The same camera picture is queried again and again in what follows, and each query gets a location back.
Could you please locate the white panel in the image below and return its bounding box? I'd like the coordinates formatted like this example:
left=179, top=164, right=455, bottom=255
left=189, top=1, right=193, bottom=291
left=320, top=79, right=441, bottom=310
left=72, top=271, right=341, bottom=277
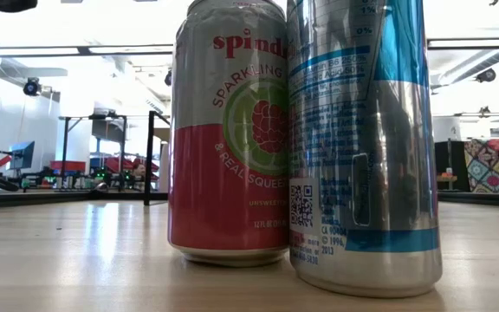
left=158, top=140, right=171, bottom=193

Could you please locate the small orange object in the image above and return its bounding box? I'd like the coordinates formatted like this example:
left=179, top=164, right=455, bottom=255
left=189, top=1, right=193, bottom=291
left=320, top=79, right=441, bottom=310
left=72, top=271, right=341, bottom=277
left=437, top=166, right=458, bottom=192

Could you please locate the black partition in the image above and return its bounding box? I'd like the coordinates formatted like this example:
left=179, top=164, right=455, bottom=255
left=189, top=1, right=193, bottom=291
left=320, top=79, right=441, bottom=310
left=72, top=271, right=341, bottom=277
left=434, top=139, right=467, bottom=193

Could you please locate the red grey Spindrift can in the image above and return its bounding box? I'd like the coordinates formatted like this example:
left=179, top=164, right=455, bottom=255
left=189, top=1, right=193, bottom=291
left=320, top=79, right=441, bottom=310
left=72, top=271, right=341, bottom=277
left=166, top=0, right=290, bottom=268

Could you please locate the colourful patchwork quilt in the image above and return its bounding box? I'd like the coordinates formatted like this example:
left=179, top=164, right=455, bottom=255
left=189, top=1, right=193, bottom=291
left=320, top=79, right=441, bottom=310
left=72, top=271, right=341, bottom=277
left=463, top=136, right=499, bottom=195

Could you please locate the wooden shelf black metal frame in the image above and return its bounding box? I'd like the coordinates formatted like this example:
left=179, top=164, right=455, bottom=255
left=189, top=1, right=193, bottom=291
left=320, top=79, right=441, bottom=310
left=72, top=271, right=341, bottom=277
left=144, top=110, right=172, bottom=207

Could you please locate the black aluminium table frame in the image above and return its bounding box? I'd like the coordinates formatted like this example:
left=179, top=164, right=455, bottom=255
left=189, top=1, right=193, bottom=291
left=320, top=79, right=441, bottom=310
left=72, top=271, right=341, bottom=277
left=0, top=189, right=499, bottom=211

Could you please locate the dark computer monitor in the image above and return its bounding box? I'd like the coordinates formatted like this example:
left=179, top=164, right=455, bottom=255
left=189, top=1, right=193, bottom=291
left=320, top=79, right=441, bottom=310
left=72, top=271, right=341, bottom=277
left=8, top=140, right=36, bottom=171

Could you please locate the silver blue Red Bull can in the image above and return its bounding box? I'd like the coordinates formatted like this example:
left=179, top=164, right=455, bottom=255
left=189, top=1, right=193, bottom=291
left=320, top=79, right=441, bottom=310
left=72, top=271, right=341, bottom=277
left=286, top=0, right=444, bottom=299

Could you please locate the grey ceiling duct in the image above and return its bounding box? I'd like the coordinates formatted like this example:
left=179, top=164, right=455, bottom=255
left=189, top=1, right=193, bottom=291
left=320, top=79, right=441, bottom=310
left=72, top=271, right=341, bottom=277
left=452, top=46, right=499, bottom=83

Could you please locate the grey hanging box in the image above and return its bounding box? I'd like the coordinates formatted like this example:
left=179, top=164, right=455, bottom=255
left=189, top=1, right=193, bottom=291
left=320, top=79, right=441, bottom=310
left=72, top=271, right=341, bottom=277
left=91, top=119, right=125, bottom=144

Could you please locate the background robot with green lights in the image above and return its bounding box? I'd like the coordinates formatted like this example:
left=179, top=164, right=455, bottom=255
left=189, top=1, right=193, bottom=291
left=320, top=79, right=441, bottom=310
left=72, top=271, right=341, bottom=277
left=88, top=166, right=143, bottom=192

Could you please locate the black background frame table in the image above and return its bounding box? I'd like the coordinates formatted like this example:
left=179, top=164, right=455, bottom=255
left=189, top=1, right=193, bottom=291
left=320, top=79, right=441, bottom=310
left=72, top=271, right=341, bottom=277
left=57, top=113, right=128, bottom=192

